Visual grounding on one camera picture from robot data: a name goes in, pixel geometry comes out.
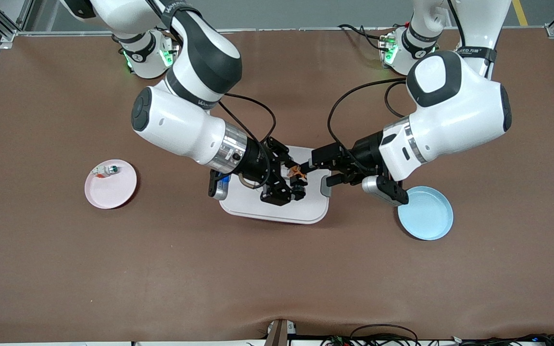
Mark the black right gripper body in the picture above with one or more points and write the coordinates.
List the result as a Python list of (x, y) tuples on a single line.
[(256, 162)]

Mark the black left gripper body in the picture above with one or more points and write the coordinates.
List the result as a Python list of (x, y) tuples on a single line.
[(366, 150)]

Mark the orange and black push-button switch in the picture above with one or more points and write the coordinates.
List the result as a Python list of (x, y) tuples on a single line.
[(298, 185)]

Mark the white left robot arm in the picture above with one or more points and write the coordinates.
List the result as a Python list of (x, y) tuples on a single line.
[(450, 110)]

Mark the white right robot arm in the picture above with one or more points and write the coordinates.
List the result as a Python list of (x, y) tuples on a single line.
[(176, 125)]

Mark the brown table cover mat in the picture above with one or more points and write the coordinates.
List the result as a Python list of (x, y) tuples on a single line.
[(277, 278)]

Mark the light blue round plate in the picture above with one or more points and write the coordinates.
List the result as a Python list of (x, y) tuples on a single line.
[(426, 216)]

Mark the pink round plate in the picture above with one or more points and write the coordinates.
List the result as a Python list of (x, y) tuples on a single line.
[(108, 194)]

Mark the brown camera stand bracket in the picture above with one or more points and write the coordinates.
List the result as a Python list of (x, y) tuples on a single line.
[(277, 334)]

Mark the white and green push-button switch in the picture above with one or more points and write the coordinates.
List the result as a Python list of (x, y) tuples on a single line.
[(112, 169)]

